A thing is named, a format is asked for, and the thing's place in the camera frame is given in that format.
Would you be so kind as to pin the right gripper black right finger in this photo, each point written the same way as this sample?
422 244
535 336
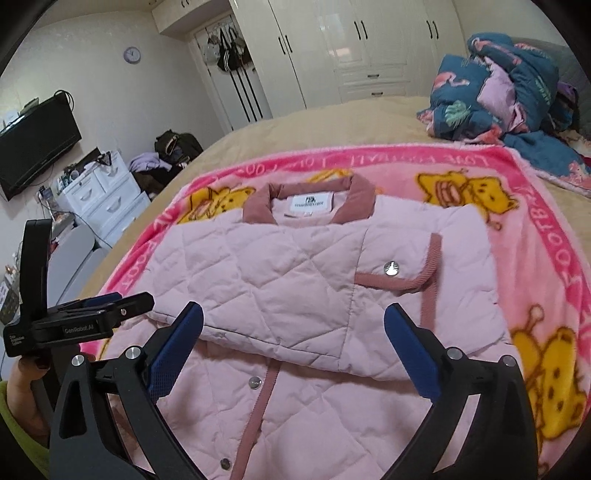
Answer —
501 442

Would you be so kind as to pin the white drawer chest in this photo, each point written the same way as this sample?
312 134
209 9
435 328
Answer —
106 198

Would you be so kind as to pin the blue flamingo quilt pile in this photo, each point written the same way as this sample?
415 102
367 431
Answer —
508 92

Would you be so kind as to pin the grey quilted headboard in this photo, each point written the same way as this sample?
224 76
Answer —
570 71

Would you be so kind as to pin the person's left hand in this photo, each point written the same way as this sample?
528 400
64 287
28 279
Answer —
21 401

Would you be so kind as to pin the dark clothes pile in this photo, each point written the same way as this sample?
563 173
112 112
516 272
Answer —
172 152

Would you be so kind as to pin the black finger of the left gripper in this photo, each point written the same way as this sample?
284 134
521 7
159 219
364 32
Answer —
93 302
128 307

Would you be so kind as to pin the pink bear fleece blanket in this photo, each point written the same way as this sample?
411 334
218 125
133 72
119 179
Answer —
551 336

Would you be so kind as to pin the hanging bags on door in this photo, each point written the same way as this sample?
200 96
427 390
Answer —
227 50

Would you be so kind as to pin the black wall television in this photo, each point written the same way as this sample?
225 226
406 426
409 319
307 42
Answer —
35 141

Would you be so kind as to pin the pink quilted jacket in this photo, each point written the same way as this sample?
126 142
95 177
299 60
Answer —
293 376

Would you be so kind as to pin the white wardrobe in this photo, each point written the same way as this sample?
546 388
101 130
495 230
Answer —
311 54

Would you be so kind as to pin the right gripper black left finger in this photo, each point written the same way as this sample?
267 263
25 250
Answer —
85 442

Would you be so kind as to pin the round wall clock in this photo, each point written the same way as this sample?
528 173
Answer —
132 55

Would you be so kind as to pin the green sleeve forearm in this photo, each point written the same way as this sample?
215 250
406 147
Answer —
21 456

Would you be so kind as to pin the tan bed cover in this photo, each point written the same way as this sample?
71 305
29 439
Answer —
323 120

